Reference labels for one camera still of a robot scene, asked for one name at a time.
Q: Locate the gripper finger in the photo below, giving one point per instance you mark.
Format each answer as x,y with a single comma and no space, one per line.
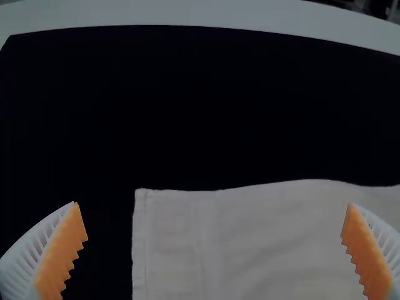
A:
372,253
47,256

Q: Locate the pale towel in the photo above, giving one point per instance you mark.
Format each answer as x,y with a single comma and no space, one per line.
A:
250,243

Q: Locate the black mat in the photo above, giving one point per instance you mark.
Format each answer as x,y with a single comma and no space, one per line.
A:
187,109

